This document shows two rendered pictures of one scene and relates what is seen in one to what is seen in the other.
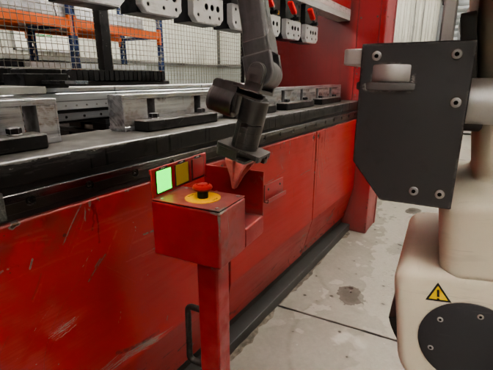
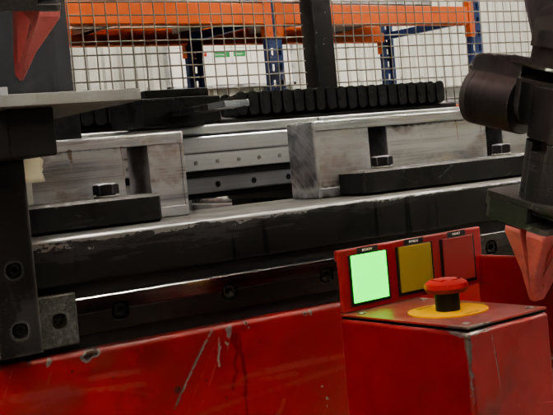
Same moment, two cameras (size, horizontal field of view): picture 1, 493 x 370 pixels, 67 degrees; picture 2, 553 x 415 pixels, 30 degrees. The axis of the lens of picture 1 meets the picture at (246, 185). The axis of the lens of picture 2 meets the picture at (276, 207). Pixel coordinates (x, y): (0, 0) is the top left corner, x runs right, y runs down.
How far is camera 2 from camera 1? 0.27 m
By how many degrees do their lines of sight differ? 29
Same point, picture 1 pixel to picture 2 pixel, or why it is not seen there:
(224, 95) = (495, 86)
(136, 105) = (345, 142)
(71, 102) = (228, 153)
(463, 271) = not seen: outside the picture
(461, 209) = not seen: outside the picture
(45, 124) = (162, 180)
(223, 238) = (483, 395)
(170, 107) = (425, 146)
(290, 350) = not seen: outside the picture
